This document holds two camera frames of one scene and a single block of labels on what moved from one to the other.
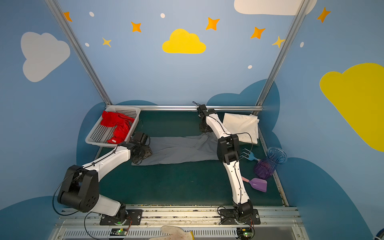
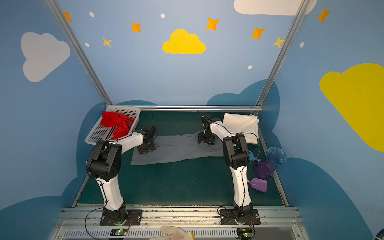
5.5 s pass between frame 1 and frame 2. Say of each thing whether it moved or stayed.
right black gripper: moved
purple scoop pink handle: stayed
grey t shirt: stayed
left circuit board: stayed
